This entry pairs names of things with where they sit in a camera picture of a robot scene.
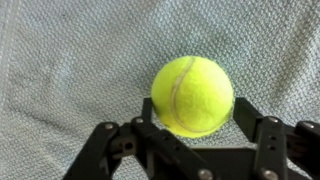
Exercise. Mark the blue towel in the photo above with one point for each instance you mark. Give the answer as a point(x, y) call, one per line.
point(68, 65)

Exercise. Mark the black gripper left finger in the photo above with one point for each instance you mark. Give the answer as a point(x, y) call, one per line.
point(160, 154)

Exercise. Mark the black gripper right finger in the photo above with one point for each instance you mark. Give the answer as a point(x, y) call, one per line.
point(276, 142)

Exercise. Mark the green tennis ball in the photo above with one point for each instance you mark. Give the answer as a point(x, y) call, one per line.
point(192, 96)

